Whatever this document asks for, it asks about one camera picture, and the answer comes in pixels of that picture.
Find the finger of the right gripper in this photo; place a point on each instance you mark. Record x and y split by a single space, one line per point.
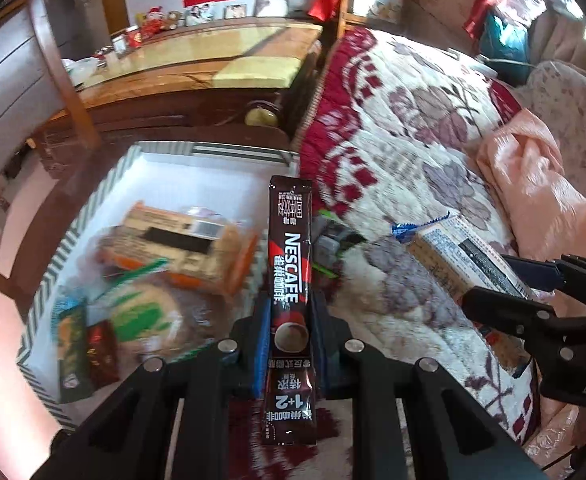
545 276
515 316

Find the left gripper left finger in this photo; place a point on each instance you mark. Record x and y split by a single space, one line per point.
169 421

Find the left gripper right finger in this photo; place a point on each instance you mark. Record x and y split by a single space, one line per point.
409 420

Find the white blue cracker pack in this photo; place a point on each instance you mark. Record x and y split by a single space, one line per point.
459 259

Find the red snack packet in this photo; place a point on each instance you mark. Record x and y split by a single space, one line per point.
102 354

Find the green white biscuit wrapper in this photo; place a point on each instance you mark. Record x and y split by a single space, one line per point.
144 311

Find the green cookie packet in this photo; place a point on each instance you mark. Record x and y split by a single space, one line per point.
73 349

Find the Nescafe coffee stick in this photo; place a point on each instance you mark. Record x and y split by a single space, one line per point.
290 396

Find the orange cracker pack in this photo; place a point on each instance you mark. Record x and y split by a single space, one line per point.
204 250

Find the peach satin quilt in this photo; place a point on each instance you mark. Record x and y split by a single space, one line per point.
522 162

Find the floral cushion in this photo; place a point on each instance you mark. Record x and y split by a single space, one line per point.
556 93

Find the green white chevron box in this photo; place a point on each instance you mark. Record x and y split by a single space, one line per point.
229 180

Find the dark green small packet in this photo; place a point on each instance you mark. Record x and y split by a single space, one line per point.
331 238

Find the teal plastic bag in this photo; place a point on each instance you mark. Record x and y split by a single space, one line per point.
505 46

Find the yellow round knob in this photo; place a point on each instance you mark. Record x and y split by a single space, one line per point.
262 113

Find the wooden glass-top table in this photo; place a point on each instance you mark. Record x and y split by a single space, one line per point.
205 76

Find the white plastic bag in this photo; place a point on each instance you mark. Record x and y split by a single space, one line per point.
81 70

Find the wooden chair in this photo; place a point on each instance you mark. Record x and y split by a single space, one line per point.
34 84

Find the framed wedding photo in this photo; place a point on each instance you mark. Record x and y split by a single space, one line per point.
271 8

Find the Santa doll figure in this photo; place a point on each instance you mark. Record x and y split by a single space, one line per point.
153 22

